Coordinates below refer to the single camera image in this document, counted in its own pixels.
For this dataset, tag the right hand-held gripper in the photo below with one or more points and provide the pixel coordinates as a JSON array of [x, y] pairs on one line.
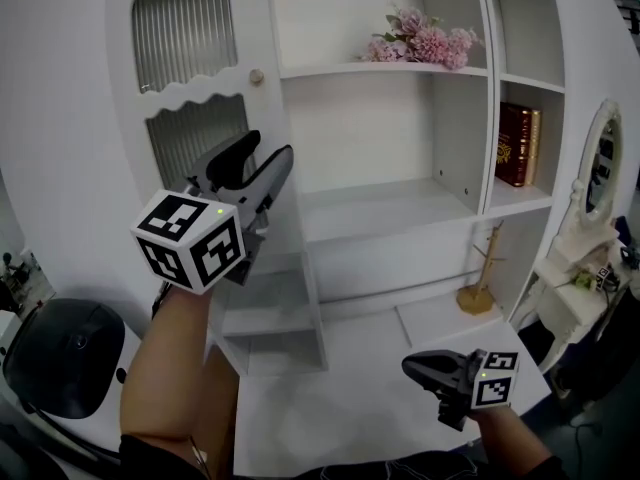
[[495, 383]]

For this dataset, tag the oval white framed mirror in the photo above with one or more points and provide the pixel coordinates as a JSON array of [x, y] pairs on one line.
[[602, 168]]

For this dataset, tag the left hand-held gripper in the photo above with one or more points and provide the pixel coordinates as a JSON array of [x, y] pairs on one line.
[[190, 243]]

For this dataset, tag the dark red hardcover book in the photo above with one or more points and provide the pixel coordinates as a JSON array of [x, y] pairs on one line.
[[512, 143]]

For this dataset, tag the white desk hutch shelving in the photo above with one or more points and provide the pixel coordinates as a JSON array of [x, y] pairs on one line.
[[360, 133]]

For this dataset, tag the person's right forearm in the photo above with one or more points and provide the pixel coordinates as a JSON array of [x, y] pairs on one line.
[[515, 435]]

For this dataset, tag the white and black machine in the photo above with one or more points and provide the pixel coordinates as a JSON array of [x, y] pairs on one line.
[[65, 358]]

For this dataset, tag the white ornate vanity table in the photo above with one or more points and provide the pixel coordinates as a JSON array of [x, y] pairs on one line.
[[575, 308]]

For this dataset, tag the small yellow flower sprig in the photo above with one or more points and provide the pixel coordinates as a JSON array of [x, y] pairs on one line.
[[584, 280]]

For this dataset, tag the pink artificial flower bunch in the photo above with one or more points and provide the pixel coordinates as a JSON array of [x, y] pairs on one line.
[[425, 43]]

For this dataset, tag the person's black printed shirt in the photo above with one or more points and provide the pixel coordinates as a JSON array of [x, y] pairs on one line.
[[150, 460]]

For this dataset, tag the person's left forearm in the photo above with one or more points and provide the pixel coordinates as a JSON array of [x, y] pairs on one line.
[[165, 368]]

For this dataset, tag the wooden branch stand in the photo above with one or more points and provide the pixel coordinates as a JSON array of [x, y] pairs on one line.
[[475, 300]]

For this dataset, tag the white cabinet door ribbed glass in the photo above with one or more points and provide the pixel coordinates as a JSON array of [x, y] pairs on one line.
[[272, 118]]

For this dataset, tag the gold spine hardcover book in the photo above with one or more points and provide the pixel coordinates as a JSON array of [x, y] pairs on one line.
[[536, 145]]

